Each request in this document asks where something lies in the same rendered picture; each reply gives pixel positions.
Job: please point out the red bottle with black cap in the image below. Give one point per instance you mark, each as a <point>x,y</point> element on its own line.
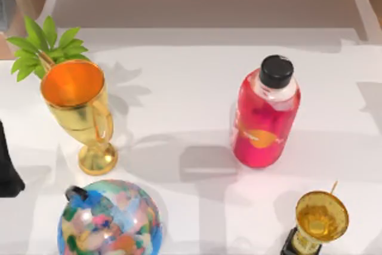
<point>262,123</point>

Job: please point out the large gold trophy cup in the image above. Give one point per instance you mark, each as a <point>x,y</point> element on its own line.
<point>80,108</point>

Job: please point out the colourful globe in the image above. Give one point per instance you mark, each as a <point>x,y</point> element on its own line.
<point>110,222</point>

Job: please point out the green leafy plant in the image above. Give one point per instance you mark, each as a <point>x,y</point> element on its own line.
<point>44,44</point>

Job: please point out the small gold trophy black base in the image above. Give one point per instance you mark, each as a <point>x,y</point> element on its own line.
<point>319,222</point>

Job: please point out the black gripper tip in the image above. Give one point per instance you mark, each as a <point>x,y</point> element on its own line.
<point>7,165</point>

